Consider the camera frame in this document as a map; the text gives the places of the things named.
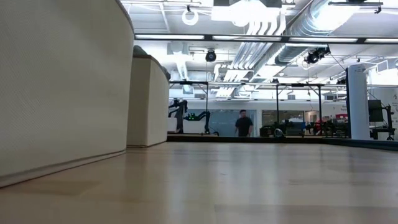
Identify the black background rig frame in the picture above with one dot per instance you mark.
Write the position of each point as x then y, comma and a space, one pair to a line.
276, 93

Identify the black table edge rail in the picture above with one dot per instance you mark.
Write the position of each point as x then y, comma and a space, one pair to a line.
280, 140

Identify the white column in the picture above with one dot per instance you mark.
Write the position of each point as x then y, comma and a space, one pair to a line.
357, 102

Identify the silver ventilation duct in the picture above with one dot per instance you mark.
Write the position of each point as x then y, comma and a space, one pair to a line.
298, 34

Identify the white fabric storage bin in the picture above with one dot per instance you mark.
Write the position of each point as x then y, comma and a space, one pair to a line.
146, 102
62, 87

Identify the person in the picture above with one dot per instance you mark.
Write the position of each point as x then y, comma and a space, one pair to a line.
243, 124

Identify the black ceiling spotlight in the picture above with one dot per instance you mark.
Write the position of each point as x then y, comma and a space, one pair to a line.
317, 55

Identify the black background robot arm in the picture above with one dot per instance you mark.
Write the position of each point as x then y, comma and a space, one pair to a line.
180, 113
199, 116

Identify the black dome ceiling camera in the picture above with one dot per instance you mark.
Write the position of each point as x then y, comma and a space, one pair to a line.
211, 56

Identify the black monitor on stand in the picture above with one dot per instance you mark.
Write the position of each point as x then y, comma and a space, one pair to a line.
381, 115

